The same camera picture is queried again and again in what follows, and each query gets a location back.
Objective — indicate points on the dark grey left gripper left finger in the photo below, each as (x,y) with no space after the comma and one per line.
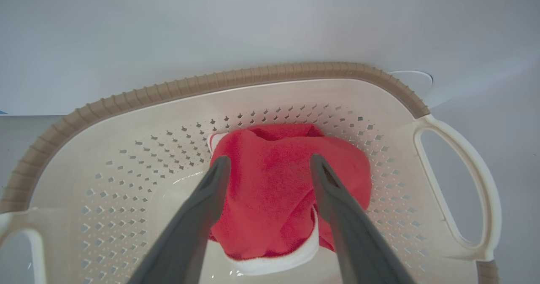
(190,225)

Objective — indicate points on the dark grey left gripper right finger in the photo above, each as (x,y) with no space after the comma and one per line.
(350,233)

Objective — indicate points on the red cloth with white trim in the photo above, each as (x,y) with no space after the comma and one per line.
(270,182)

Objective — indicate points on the cream laundry basket brown rim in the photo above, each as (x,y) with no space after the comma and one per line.
(126,149)

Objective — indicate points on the white front-load washing machine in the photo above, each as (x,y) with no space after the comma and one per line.
(211,22)

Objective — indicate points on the round white filter cover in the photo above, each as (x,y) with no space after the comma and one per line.
(411,77)

